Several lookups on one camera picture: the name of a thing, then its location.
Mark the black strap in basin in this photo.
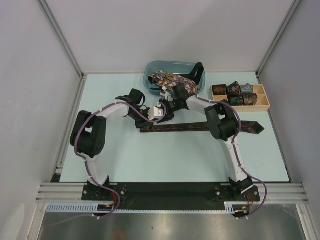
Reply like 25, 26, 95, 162
187, 61, 205, 87

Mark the rolled dark blue tie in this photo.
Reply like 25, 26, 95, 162
226, 81, 241, 96

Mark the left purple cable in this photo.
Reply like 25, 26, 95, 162
49, 99, 167, 226

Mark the blue plastic basin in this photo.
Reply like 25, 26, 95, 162
143, 60, 206, 96

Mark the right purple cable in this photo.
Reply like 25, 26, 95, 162
184, 82, 270, 221

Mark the dark orange floral tie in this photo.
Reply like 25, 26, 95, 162
140, 120, 265, 135

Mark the rolled navy patterned tie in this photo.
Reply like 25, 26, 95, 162
228, 95, 244, 106

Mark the rolled grey tie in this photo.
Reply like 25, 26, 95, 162
240, 83, 254, 95

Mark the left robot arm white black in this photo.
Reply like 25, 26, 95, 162
70, 89, 168, 200

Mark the wooden compartment tray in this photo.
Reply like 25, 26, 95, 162
209, 84, 270, 113

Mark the rolled brown blue tie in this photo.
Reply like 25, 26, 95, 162
242, 93, 258, 106

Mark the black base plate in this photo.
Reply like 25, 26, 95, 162
81, 182, 261, 211

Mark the aluminium frame rail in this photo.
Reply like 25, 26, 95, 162
35, 183, 309, 204

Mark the white cable duct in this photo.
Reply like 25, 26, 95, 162
46, 203, 239, 214

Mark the purple cable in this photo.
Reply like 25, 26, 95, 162
49, 99, 167, 226
184, 82, 270, 221

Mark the pile of patterned ties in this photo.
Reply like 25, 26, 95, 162
146, 70, 201, 93

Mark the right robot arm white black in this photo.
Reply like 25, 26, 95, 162
160, 84, 253, 201

